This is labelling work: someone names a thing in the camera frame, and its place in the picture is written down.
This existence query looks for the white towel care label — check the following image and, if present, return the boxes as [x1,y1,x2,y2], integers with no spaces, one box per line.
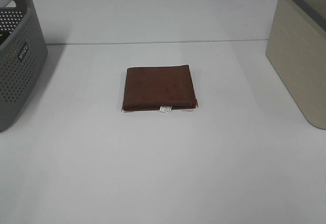
[159,106,172,114]

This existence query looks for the grey perforated plastic basket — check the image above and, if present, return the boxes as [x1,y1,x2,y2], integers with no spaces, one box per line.
[1,0,48,131]

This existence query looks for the brown towel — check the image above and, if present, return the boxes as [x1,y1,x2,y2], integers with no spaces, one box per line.
[122,65,197,111]

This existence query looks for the beige plastic basket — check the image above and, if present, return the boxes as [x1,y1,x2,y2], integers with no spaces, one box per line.
[266,0,325,129]

